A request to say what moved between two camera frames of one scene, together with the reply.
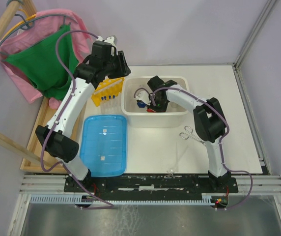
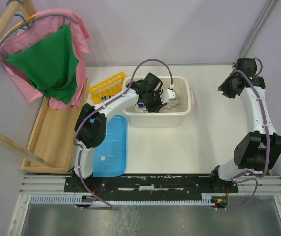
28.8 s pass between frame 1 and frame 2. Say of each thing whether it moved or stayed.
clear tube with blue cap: stayed
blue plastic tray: stayed
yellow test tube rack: stayed
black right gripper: moved
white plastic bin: stayed
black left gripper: moved
